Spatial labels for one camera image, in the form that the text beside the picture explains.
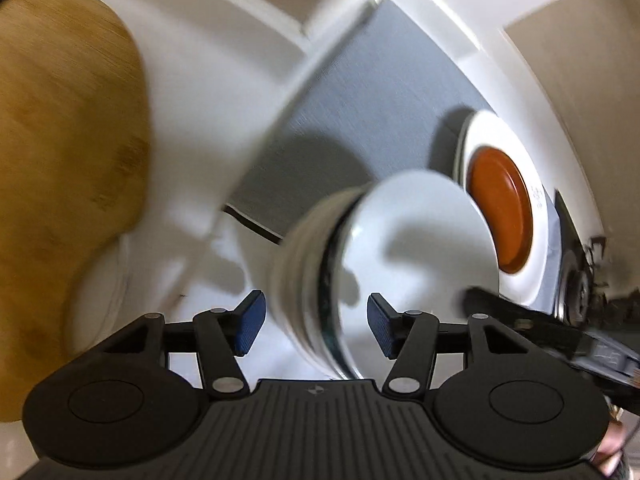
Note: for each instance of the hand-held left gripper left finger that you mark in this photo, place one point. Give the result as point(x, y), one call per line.
point(252, 321)

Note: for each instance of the round wooden cutting board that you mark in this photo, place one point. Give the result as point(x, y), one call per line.
point(60, 185)

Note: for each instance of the large plain white bowl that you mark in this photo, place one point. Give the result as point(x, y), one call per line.
point(290, 280)

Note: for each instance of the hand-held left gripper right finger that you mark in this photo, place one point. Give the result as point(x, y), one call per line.
point(380, 324)

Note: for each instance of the black gas stove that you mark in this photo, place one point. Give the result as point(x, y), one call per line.
point(615, 280)

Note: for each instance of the brown round plate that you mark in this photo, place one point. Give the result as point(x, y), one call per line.
point(500, 210)

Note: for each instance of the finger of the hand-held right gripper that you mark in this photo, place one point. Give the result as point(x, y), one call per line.
point(520, 317)

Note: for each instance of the grey table mat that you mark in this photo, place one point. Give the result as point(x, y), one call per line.
point(380, 90)

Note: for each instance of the white bowl with blue pattern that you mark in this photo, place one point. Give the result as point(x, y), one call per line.
point(425, 220)

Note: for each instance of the round metal stove burner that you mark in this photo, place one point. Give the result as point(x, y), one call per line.
point(576, 285)

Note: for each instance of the black pot support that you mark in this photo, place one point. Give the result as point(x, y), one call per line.
point(597, 252)

